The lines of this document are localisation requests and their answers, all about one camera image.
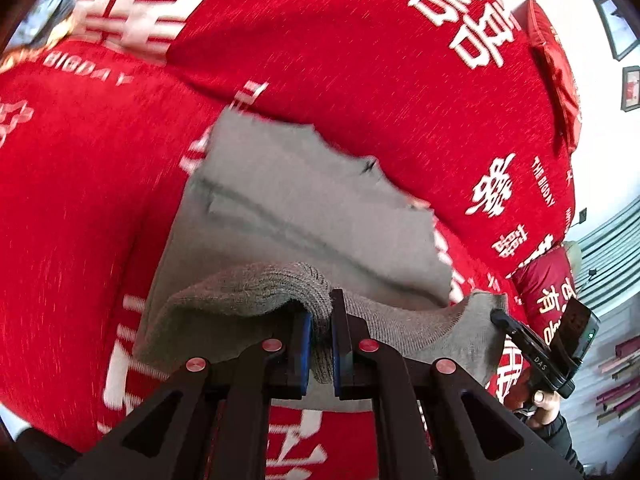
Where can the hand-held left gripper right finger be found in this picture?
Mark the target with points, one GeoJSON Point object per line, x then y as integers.
{"type": "Point", "coordinates": [337, 355]}

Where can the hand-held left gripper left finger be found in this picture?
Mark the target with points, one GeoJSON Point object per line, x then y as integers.
{"type": "Point", "coordinates": [302, 355]}

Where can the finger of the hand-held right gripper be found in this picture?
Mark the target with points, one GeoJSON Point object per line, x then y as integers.
{"type": "Point", "coordinates": [510, 325]}

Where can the grey knit sweater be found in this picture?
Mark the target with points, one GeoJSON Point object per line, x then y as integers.
{"type": "Point", "coordinates": [300, 210]}

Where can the person's right forearm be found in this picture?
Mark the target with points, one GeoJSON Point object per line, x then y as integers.
{"type": "Point", "coordinates": [560, 440]}

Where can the pile of patterned clothes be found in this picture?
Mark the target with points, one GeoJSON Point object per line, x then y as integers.
{"type": "Point", "coordinates": [45, 15]}

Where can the person's right hand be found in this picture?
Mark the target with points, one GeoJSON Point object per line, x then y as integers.
{"type": "Point", "coordinates": [545, 402]}

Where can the dark red printed cushion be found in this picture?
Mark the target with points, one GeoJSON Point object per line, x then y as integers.
{"type": "Point", "coordinates": [540, 280]}

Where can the red satin cushion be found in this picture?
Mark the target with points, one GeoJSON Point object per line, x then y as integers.
{"type": "Point", "coordinates": [550, 60]}

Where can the red printed sofa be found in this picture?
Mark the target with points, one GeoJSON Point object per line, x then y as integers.
{"type": "Point", "coordinates": [350, 60]}

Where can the grey slatted wall panel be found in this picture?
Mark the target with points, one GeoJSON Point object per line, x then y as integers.
{"type": "Point", "coordinates": [610, 260]}

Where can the small framed wall picture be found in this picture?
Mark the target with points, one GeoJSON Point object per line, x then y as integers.
{"type": "Point", "coordinates": [631, 90]}

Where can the large framed wall picture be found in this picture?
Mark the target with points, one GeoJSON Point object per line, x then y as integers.
{"type": "Point", "coordinates": [617, 25]}

